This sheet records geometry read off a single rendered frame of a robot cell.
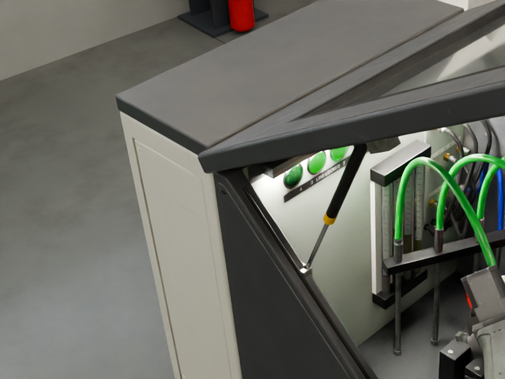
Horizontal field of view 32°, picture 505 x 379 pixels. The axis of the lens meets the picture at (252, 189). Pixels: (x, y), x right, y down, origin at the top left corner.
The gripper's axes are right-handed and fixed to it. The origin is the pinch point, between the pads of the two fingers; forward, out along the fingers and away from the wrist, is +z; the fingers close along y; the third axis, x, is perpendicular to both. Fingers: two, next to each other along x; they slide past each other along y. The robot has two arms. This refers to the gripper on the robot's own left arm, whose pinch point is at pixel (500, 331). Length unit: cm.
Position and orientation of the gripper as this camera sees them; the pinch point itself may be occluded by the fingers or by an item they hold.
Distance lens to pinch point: 152.5
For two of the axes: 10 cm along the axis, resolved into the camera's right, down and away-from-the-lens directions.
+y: -9.5, 2.4, 1.9
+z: 2.3, 1.4, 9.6
